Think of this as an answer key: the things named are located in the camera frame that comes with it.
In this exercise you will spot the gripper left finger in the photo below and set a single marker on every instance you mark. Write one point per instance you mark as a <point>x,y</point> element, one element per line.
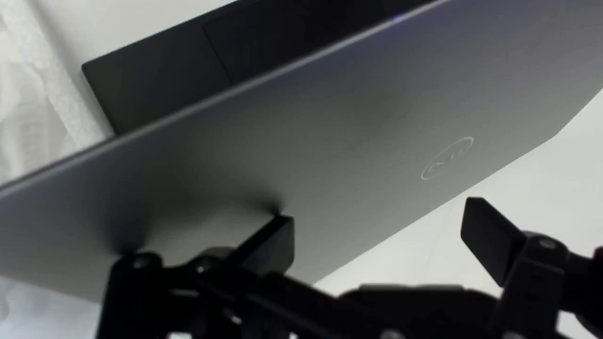
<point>264,249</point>

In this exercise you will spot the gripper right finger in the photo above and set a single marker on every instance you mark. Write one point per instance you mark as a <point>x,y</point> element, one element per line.
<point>499,240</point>

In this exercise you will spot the grey laptop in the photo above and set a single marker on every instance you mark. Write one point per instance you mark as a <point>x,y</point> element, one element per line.
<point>330,122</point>

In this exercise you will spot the white cloth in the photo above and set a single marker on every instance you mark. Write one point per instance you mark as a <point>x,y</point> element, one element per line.
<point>33,84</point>

